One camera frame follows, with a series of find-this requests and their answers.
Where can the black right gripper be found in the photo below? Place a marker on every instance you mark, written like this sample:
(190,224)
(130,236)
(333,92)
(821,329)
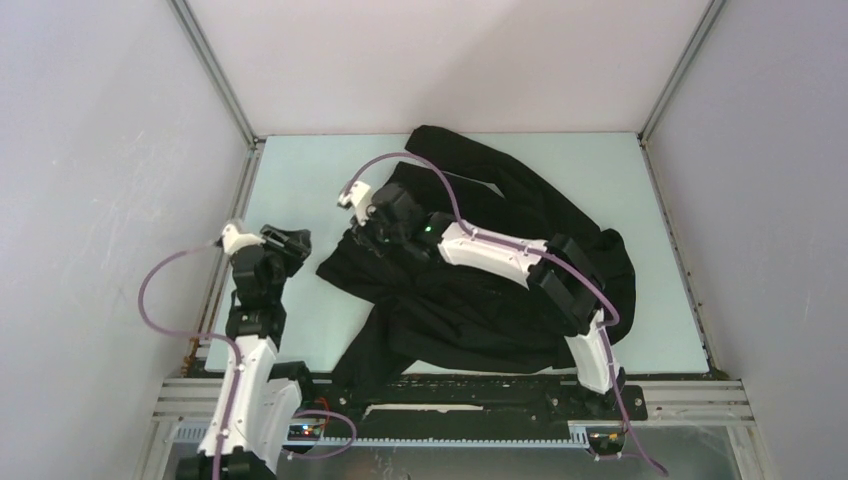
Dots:
(371,219)

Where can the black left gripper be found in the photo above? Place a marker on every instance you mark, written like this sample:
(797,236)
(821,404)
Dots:
(295,246)

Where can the black jacket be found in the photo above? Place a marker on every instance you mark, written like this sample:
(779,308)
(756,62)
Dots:
(458,317)

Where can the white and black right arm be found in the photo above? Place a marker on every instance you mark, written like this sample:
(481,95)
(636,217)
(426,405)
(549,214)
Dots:
(566,287)

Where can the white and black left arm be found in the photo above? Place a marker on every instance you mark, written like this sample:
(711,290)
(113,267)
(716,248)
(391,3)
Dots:
(258,395)

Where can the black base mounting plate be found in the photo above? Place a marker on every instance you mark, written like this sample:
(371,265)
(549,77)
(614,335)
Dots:
(486,409)

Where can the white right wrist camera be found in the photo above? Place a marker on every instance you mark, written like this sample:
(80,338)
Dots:
(357,197)

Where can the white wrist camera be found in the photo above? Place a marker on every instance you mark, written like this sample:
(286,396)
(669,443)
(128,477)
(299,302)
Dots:
(234,237)
(357,197)

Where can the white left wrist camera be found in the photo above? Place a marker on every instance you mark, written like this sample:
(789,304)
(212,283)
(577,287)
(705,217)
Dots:
(234,237)

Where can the aluminium frame rail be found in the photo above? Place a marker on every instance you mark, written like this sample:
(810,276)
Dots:
(700,401)

